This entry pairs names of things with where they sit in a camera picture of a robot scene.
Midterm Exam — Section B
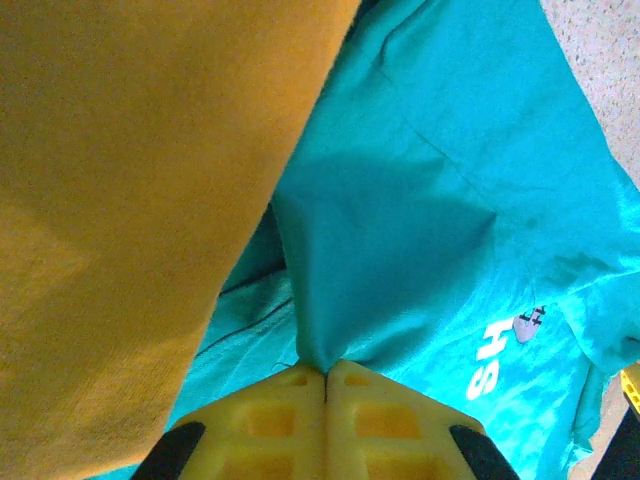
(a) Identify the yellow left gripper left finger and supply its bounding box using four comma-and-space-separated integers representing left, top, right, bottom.
134, 362, 329, 480

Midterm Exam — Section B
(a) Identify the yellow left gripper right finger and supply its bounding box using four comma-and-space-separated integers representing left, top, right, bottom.
324, 359, 521, 480

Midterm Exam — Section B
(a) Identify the teal t-shirt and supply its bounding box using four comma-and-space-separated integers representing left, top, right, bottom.
99, 0, 640, 480

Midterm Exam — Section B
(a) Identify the yellow t-shirt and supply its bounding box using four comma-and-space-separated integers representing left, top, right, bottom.
0, 0, 361, 480

